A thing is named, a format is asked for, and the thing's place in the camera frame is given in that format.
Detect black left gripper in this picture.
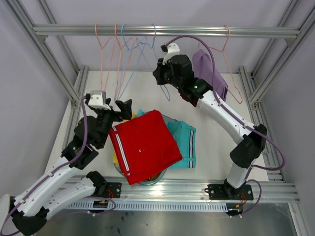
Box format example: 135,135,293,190
94,98,131,147

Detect purple trousers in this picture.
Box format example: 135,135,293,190
192,49,228,101

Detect blue hanger with red trousers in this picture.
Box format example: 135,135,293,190
136,23,171,102

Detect yellow trousers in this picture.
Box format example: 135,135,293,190
113,113,136,170

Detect blue hanger with teal trousers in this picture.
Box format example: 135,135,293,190
116,24,147,99

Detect pink hanger with purple trousers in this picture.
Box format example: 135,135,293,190
198,24,244,104

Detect red trousers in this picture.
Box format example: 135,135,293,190
109,110,183,185

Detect teal trousers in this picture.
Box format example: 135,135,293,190
135,109,197,170

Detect brown trousers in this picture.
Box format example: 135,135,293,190
146,172,163,182

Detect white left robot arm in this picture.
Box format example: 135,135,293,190
9,94,132,236

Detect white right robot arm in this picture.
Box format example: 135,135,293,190
153,55,267,199

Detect blue plastic basin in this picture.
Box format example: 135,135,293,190
115,115,176,186

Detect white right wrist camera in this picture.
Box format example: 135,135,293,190
161,43,180,65

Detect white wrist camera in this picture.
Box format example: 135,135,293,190
161,43,180,65
88,90,110,110

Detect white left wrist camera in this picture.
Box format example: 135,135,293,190
88,90,110,110

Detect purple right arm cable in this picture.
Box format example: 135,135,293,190
166,35,286,217

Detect aluminium frame left posts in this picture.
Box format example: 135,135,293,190
4,0,89,148

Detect aluminium frame posts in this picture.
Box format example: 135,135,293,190
4,0,89,148
239,0,315,188

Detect white slotted cable duct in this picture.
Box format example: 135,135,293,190
66,200,228,212

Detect aluminium hanging rail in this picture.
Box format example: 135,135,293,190
33,24,301,39

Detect aluminium frame right posts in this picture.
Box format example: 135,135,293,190
239,0,315,188

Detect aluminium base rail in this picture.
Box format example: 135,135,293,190
56,174,301,204

